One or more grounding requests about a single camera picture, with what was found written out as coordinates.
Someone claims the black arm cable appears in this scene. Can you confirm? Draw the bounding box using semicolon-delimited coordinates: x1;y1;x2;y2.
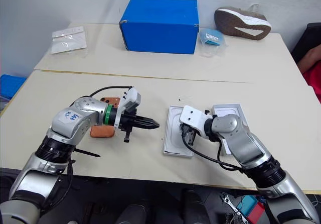
182;135;243;171
89;85;134;97

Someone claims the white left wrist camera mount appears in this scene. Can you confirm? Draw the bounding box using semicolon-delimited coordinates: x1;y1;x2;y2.
113;86;141;129

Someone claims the phone in orange-brown case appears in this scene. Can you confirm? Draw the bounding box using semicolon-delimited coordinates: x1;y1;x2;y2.
89;96;121;139

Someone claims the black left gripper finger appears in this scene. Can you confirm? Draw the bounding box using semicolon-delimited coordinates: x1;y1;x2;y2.
134;122;161;131
134;116;158;125

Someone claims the white phone box base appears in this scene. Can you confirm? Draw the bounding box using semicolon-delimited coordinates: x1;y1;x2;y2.
163;105;195;158

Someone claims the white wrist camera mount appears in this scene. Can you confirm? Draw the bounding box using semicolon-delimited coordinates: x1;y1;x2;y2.
179;104;214;140
113;86;141;129

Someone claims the brown shoe with white sole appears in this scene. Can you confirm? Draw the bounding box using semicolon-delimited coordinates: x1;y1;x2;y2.
214;4;272;41

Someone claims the blue cardboard box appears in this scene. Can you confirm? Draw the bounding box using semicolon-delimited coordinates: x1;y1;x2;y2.
119;0;200;55

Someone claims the silver adjustable wrench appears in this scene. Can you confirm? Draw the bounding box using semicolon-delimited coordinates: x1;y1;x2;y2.
220;192;242;217

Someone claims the blue plastic bin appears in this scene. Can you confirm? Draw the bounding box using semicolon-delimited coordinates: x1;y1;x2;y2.
0;74;28;101

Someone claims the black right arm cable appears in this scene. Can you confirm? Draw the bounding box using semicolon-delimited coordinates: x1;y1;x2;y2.
182;135;243;171

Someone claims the black pointed cable tie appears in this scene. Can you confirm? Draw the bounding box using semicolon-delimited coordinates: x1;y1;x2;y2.
74;148;101;158

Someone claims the blue item in plastic bag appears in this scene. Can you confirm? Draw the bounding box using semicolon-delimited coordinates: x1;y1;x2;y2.
199;28;228;58

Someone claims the person's red garment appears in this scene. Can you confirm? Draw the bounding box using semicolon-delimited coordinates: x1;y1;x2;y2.
302;62;321;97

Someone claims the clear bag with white paper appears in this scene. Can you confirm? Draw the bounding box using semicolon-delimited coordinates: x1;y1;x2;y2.
50;26;89;55

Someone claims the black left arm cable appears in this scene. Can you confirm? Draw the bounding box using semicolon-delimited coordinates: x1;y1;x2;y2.
89;85;134;97

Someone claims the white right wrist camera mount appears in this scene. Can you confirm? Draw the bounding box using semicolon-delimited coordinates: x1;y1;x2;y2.
179;104;214;140

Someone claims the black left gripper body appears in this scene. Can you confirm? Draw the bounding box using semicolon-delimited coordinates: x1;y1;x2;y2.
117;110;138;144

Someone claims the blue and red box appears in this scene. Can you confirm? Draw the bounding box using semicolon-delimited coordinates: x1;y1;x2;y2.
240;194;267;222

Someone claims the dark rounded shape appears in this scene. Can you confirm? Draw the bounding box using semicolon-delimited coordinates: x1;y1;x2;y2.
179;188;212;224
115;203;152;224

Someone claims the white phone box lid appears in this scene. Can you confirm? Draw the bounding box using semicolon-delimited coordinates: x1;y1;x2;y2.
212;103;248;157

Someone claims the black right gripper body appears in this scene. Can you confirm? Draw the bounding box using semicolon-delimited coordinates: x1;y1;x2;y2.
179;122;202;138

